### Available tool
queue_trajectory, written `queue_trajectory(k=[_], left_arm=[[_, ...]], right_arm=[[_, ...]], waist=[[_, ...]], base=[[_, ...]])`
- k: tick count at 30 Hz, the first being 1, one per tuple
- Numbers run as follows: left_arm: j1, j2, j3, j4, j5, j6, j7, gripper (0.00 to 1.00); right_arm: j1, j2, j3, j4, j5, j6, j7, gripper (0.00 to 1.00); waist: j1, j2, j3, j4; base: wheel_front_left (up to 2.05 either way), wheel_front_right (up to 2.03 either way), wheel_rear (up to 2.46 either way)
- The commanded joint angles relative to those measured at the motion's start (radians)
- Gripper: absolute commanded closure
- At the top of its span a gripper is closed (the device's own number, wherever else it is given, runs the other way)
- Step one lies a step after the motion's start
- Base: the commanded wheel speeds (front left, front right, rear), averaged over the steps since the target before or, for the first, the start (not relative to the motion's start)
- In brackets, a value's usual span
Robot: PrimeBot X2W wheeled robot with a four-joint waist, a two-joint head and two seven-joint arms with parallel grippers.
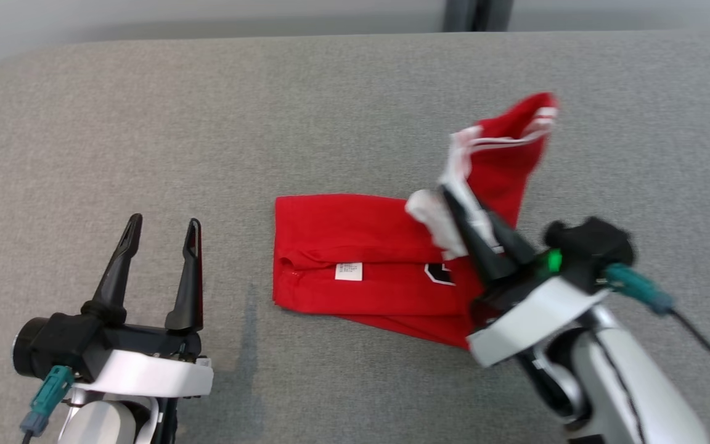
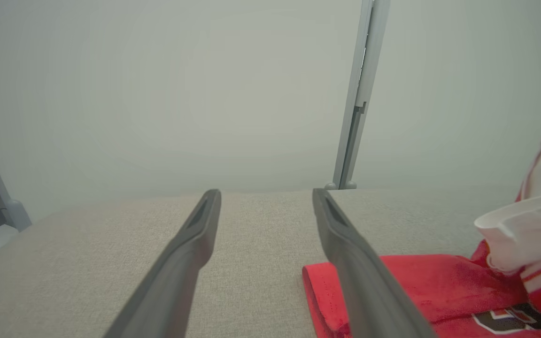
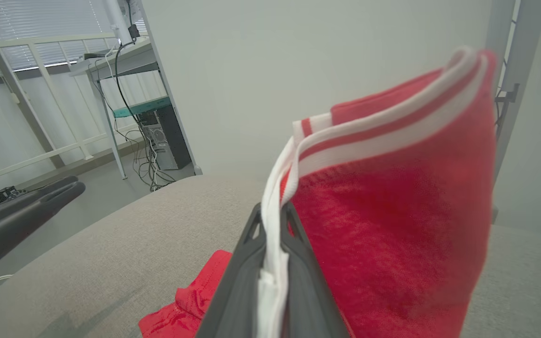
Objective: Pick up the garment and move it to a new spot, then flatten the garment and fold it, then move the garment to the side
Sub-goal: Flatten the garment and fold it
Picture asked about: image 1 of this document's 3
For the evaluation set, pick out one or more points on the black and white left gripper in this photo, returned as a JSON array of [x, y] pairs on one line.
[[151, 373]]

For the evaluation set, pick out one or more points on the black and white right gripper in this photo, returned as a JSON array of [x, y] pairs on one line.
[[527, 320]]

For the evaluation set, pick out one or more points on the red shirt with white sleeves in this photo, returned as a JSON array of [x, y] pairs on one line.
[[342, 228]]

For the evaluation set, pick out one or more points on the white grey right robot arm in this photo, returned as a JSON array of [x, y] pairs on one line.
[[644, 394]]

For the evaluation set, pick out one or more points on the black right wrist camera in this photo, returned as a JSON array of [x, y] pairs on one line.
[[595, 243]]

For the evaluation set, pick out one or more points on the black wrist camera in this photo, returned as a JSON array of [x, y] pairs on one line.
[[595, 243], [47, 345]]

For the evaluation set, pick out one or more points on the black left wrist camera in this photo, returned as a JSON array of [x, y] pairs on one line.
[[47, 345]]

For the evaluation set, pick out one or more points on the grey metal frame post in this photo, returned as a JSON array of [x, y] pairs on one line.
[[475, 13]]

